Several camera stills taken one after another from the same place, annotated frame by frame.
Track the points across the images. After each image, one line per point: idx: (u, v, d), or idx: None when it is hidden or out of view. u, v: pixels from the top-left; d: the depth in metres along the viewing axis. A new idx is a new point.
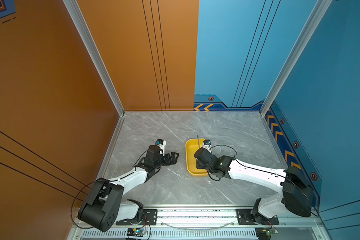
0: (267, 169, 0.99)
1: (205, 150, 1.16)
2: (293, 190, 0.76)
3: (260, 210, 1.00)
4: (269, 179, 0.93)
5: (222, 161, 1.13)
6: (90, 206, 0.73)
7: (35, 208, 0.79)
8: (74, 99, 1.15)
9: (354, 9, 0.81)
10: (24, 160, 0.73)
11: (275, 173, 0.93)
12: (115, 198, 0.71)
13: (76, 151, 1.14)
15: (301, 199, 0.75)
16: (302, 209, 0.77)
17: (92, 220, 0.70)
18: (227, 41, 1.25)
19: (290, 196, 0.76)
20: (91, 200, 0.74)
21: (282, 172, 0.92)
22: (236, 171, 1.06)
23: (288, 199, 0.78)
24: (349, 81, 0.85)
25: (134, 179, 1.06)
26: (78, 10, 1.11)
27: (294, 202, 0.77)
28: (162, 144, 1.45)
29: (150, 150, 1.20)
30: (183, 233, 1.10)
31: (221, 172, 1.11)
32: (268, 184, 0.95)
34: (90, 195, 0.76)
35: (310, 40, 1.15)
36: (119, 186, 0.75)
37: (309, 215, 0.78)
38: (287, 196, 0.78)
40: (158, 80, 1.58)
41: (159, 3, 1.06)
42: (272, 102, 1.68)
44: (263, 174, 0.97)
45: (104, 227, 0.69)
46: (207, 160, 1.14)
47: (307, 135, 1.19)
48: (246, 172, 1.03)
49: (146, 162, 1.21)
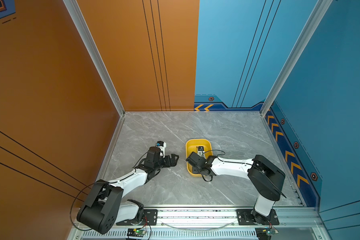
0: (239, 160, 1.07)
1: (193, 152, 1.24)
2: (256, 174, 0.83)
3: (257, 208, 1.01)
4: (239, 168, 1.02)
5: (207, 160, 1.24)
6: (90, 208, 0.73)
7: (36, 207, 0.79)
8: (74, 99, 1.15)
9: (354, 9, 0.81)
10: (24, 160, 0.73)
11: (244, 162, 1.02)
12: (114, 200, 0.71)
13: (76, 152, 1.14)
15: (266, 182, 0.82)
16: (269, 191, 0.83)
17: (91, 222, 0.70)
18: (226, 40, 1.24)
19: (255, 179, 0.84)
20: (90, 202, 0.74)
21: (250, 161, 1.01)
22: (216, 166, 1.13)
23: (256, 184, 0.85)
24: (349, 80, 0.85)
25: (134, 180, 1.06)
26: (77, 10, 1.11)
27: (261, 186, 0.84)
28: (162, 146, 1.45)
29: (150, 151, 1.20)
30: (183, 233, 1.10)
31: (207, 170, 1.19)
32: (242, 174, 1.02)
34: (88, 197, 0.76)
35: (310, 40, 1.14)
36: (119, 188, 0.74)
37: (279, 198, 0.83)
38: (254, 181, 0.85)
40: (158, 80, 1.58)
41: (159, 3, 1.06)
42: (272, 102, 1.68)
44: (235, 164, 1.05)
45: (102, 229, 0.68)
46: (195, 162, 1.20)
47: (306, 134, 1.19)
48: (224, 166, 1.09)
49: (146, 163, 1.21)
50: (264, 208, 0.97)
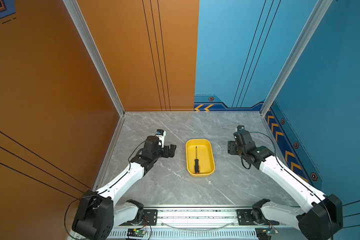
0: (307, 183, 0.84)
1: (248, 132, 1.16)
2: (320, 214, 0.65)
3: (262, 208, 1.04)
4: (301, 191, 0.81)
5: (260, 149, 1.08)
6: (82, 220, 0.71)
7: (36, 208, 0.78)
8: (74, 99, 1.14)
9: (354, 10, 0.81)
10: (24, 160, 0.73)
11: (313, 191, 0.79)
12: (105, 212, 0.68)
13: (76, 151, 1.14)
15: (321, 227, 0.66)
16: (315, 233, 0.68)
17: (85, 234, 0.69)
18: (227, 40, 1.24)
19: (314, 215, 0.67)
20: (81, 215, 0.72)
21: (322, 195, 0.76)
22: (270, 166, 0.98)
23: (309, 218, 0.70)
24: (349, 81, 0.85)
25: (129, 178, 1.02)
26: (77, 10, 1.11)
27: (312, 223, 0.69)
28: (161, 135, 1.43)
29: (148, 141, 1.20)
30: (183, 233, 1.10)
31: (253, 157, 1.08)
32: (297, 196, 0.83)
34: (79, 209, 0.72)
35: (310, 40, 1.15)
36: (108, 200, 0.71)
37: None
38: (309, 215, 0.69)
40: (158, 80, 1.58)
41: (159, 3, 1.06)
42: (272, 102, 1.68)
44: (298, 185, 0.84)
45: (99, 237, 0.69)
46: (244, 143, 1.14)
47: (306, 134, 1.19)
48: (280, 174, 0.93)
49: (143, 153, 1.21)
50: (271, 214, 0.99)
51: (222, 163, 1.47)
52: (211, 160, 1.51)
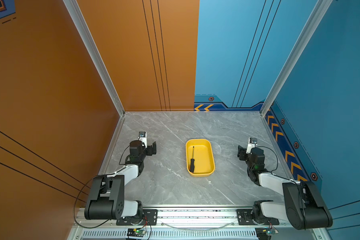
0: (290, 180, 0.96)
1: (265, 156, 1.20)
2: (291, 187, 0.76)
3: (261, 203, 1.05)
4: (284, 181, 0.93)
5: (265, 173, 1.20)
6: (96, 201, 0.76)
7: (36, 207, 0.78)
8: (74, 99, 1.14)
9: (354, 10, 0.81)
10: (24, 160, 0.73)
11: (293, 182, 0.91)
12: (118, 185, 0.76)
13: (76, 151, 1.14)
15: (295, 200, 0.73)
16: (294, 212, 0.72)
17: (101, 213, 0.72)
18: (226, 40, 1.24)
19: (286, 191, 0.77)
20: (94, 196, 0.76)
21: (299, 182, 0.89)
22: (264, 175, 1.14)
23: (286, 197, 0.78)
24: (349, 81, 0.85)
25: (129, 171, 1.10)
26: (78, 10, 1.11)
27: (288, 201, 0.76)
28: (144, 137, 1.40)
29: (132, 147, 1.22)
30: (183, 233, 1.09)
31: (254, 177, 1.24)
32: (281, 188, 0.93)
34: (91, 193, 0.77)
35: (310, 40, 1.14)
36: (119, 175, 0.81)
37: (301, 227, 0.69)
38: (285, 195, 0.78)
40: (158, 80, 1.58)
41: (159, 3, 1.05)
42: (272, 102, 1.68)
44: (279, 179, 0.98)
45: (116, 213, 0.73)
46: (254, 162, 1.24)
47: (306, 134, 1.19)
48: (271, 176, 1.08)
49: (132, 159, 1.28)
50: (268, 210, 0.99)
51: (222, 163, 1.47)
52: (211, 160, 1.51)
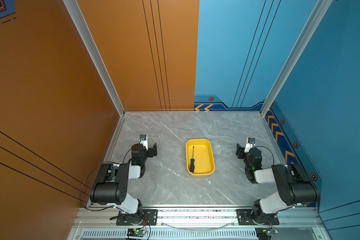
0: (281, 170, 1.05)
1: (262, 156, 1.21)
2: (279, 166, 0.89)
3: (260, 201, 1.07)
4: None
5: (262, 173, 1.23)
6: (102, 183, 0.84)
7: (36, 207, 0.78)
8: (74, 99, 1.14)
9: (354, 9, 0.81)
10: (24, 160, 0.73)
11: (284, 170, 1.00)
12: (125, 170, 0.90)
13: (76, 151, 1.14)
15: (283, 176, 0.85)
16: (284, 188, 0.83)
17: (106, 192, 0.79)
18: (226, 40, 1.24)
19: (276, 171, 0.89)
20: (101, 179, 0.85)
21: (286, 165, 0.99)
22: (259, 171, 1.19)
23: (276, 177, 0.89)
24: (349, 81, 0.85)
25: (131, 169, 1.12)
26: (78, 10, 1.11)
27: (279, 180, 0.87)
28: (144, 140, 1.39)
29: (134, 151, 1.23)
30: (183, 233, 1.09)
31: (251, 176, 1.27)
32: None
34: (98, 176, 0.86)
35: (310, 40, 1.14)
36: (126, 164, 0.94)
37: (293, 200, 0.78)
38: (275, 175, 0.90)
40: (158, 80, 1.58)
41: (159, 3, 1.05)
42: (272, 102, 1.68)
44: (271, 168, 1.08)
45: (120, 195, 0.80)
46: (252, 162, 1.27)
47: (306, 134, 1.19)
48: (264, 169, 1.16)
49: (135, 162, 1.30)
50: (266, 205, 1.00)
51: (222, 163, 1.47)
52: (211, 160, 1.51)
